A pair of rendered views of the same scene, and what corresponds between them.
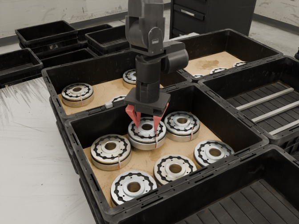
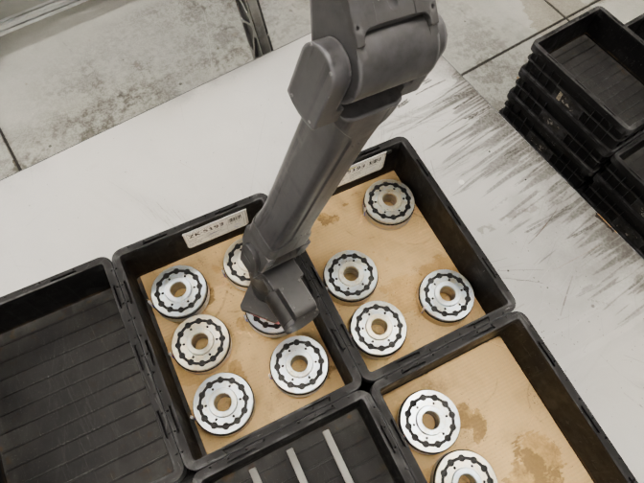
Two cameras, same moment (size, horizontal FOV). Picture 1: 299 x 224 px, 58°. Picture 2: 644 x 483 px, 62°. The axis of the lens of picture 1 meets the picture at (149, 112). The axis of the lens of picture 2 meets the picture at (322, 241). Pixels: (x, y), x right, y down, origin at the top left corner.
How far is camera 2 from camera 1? 0.82 m
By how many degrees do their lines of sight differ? 56
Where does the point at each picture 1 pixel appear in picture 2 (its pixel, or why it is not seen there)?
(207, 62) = (554, 467)
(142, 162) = (235, 306)
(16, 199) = (248, 180)
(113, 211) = (115, 259)
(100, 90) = (412, 239)
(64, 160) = not seen: hidden behind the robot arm
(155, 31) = (249, 253)
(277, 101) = not seen: outside the picture
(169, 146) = (264, 345)
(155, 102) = (253, 297)
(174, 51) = (282, 301)
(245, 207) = (146, 430)
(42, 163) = not seen: hidden behind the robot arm
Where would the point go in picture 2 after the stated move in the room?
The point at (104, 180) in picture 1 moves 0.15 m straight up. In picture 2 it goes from (211, 261) to (196, 226)
